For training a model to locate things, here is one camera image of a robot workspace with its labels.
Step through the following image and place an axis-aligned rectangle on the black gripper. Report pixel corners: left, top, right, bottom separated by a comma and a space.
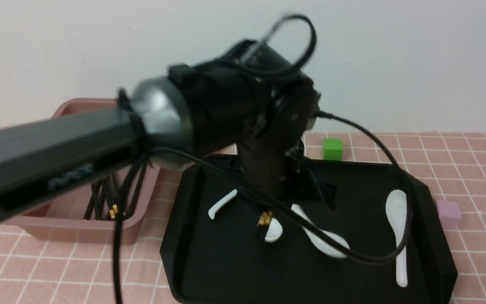
237, 91, 337, 212

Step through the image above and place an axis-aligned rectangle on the black gold-tipped chopstick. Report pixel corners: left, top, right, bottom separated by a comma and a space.
256, 210, 273, 241

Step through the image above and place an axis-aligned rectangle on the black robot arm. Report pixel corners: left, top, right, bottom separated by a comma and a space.
0, 38, 320, 223

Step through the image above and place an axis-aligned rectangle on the green cube block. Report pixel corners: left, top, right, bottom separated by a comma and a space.
322, 137, 344, 161

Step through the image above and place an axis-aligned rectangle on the white ceramic spoon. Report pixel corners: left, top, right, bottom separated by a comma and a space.
385, 189, 408, 288
208, 189, 238, 220
290, 204, 350, 258

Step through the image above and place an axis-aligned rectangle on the black plastic tray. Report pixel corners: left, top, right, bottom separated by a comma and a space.
160, 161, 458, 304

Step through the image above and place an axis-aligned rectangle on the black chopstick bundle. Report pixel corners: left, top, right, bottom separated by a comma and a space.
83, 164, 148, 221

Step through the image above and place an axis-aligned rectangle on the pink cube block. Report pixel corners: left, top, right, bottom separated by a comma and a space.
436, 200, 462, 230

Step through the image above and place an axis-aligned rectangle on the pink checkered tablecloth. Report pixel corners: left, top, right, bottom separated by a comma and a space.
0, 132, 486, 304

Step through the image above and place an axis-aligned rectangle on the pink plastic bin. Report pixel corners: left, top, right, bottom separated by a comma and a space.
5, 98, 161, 244

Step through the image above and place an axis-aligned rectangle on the black cable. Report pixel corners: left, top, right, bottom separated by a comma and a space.
112, 15, 413, 304

